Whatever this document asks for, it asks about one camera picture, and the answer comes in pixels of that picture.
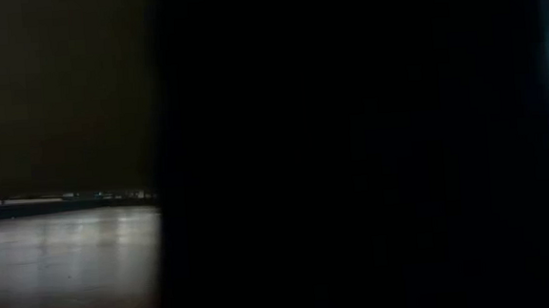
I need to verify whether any black shelf frame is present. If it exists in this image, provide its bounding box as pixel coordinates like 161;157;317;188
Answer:
143;0;549;308

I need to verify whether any black aluminium table frame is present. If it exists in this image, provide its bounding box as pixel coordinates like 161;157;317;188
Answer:
0;188;159;220

